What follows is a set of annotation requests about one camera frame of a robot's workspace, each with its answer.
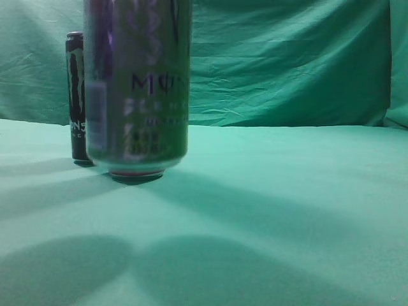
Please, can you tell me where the green Monster energy can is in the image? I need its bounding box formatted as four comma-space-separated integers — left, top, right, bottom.
84, 1, 193, 172

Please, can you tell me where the green backdrop cloth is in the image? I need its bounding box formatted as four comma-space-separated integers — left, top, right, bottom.
1, 1, 407, 128

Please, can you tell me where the black Monster energy can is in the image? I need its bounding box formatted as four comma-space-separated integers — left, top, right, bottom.
65, 31, 92, 164

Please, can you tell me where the pink Monster energy can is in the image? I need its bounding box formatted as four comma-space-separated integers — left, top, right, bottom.
109, 170, 164, 178

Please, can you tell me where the green table cloth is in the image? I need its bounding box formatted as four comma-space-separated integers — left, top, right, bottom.
1, 120, 407, 305

